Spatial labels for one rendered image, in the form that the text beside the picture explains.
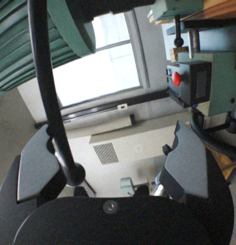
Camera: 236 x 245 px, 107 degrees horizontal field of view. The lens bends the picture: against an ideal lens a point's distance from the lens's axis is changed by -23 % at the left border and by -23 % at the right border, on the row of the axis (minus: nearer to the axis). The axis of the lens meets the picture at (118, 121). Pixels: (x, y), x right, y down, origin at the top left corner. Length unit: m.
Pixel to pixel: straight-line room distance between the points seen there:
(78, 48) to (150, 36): 1.45
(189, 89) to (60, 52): 0.23
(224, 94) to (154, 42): 1.39
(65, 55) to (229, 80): 0.31
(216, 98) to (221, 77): 0.04
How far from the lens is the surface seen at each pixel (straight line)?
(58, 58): 0.21
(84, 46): 0.19
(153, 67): 1.60
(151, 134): 1.60
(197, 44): 0.31
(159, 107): 1.78
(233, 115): 0.43
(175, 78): 0.25
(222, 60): 0.27
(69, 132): 1.85
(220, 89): 0.29
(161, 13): 0.25
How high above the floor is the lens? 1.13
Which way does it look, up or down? 7 degrees up
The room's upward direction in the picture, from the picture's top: 103 degrees counter-clockwise
